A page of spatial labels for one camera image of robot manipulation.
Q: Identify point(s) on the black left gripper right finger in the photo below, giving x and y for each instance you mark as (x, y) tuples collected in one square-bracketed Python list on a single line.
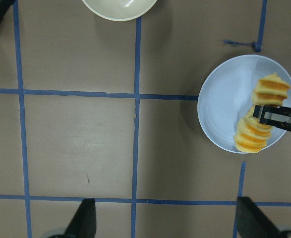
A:
[(251, 222)]

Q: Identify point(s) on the white ceramic bowl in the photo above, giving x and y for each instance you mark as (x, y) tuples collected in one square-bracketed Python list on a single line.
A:
[(119, 10)]

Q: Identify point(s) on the blue round plate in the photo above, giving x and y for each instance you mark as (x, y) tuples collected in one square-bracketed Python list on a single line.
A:
[(225, 96)]

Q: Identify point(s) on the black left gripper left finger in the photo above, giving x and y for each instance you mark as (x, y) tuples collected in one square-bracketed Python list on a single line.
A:
[(83, 223)]

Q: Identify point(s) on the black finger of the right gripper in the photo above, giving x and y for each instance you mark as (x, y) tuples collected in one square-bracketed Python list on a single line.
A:
[(279, 117)]

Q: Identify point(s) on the yellow croissant bread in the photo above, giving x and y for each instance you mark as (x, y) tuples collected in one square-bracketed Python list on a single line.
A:
[(252, 135)]

